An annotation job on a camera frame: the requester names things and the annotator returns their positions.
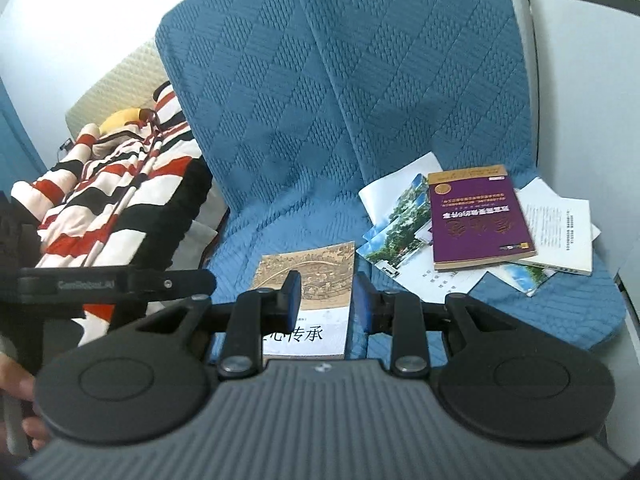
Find photo cover booklet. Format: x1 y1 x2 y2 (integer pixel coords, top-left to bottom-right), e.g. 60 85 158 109
370 175 433 241
492 176 602 297
362 215 493 293

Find purple book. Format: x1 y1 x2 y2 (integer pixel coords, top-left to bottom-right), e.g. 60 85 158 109
427 165 537 272

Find red white black striped blanket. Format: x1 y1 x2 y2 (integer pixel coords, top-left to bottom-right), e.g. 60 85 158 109
11 80 221 348

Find white book with orange back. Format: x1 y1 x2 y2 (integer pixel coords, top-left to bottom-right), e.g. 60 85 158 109
515 197 594 277

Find white armchair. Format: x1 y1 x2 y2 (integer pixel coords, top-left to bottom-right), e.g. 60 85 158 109
505 0 640 441

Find yellow plush toy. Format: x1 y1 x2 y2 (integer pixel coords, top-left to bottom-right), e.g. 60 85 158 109
97 107 158 136

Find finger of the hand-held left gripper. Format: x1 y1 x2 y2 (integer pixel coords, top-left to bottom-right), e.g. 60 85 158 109
125 268 217 306

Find book with painting cover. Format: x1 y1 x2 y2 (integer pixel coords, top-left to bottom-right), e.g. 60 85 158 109
248 242 357 361

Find person's left hand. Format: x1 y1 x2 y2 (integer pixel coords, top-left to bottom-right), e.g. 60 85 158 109
0 352 51 452

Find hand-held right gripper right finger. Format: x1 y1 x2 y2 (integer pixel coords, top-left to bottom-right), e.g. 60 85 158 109
354 271 506 378

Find cream textured pillow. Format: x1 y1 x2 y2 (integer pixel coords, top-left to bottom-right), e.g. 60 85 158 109
65 37 171 146

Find blue textured sofa cover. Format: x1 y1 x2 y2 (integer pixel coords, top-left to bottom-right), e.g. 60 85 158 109
155 0 627 366

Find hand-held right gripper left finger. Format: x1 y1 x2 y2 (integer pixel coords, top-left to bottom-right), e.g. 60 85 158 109
132 270 302 380

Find blue ribbed cloth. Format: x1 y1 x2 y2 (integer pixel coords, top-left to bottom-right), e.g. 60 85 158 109
0 80 48 196

